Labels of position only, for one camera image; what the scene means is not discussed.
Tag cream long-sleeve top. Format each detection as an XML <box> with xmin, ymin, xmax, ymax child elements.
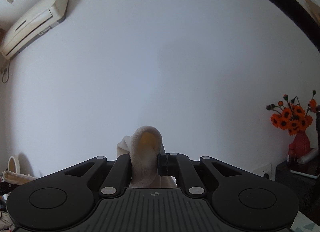
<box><xmin>117</xmin><ymin>126</ymin><xmax>176</xmax><ymax>188</ymax></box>

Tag round vanity mirror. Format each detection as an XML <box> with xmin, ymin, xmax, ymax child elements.
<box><xmin>7</xmin><ymin>156</ymin><xmax>21</xmax><ymax>174</ymax></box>

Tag orange artificial flowers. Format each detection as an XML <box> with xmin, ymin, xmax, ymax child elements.
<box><xmin>266</xmin><ymin>90</ymin><xmax>319</xmax><ymax>136</ymax></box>

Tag red vase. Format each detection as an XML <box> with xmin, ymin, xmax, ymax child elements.
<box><xmin>288</xmin><ymin>131</ymin><xmax>311</xmax><ymax>159</ymax></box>

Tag black side cabinet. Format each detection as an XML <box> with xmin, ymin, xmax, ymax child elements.
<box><xmin>275</xmin><ymin>162</ymin><xmax>319</xmax><ymax>220</ymax></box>

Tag white wall air conditioner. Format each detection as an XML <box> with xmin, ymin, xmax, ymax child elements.
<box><xmin>1</xmin><ymin>0</ymin><xmax>68</xmax><ymax>60</ymax></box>

